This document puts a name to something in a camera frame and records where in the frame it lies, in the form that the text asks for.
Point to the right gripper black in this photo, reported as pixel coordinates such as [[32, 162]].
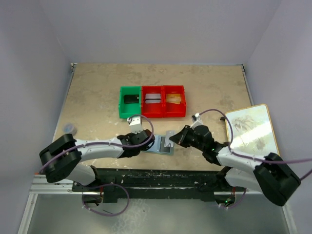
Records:
[[180, 138]]

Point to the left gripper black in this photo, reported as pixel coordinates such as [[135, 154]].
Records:
[[131, 134]]

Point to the green card holder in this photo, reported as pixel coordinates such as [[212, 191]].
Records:
[[162, 146]]

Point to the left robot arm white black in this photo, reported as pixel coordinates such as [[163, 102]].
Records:
[[63, 158]]

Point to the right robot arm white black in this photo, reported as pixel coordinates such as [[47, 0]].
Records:
[[269, 174]]

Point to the black card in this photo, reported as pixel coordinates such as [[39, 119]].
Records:
[[131, 99]]

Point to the green plastic bin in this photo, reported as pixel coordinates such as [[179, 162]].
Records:
[[127, 110]]

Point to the right red plastic bin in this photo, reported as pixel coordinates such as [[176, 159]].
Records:
[[175, 110]]

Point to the red plastic bin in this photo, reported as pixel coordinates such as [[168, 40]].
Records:
[[155, 110], [175, 110]]

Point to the middle red plastic bin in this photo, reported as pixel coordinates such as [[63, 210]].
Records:
[[155, 110]]

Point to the white tray with gold rim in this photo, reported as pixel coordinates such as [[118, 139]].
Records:
[[251, 131]]

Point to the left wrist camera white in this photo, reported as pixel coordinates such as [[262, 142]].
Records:
[[135, 124]]

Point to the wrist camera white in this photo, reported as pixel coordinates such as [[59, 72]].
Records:
[[135, 124], [196, 120]]

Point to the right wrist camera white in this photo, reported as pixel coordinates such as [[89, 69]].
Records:
[[196, 120]]

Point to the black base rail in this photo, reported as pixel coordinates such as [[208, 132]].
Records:
[[118, 184]]

